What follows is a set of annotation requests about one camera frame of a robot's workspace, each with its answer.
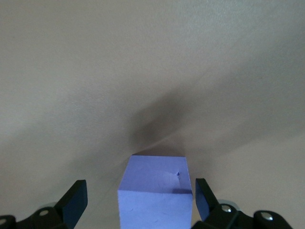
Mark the purple foam cube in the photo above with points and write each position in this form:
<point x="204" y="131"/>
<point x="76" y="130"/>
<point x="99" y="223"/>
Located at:
<point x="155" y="202"/>

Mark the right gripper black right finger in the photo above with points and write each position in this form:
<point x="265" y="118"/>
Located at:
<point x="209" y="210"/>

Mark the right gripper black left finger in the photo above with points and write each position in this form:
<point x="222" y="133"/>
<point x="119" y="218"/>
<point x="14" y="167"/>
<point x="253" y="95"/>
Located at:
<point x="69" y="207"/>

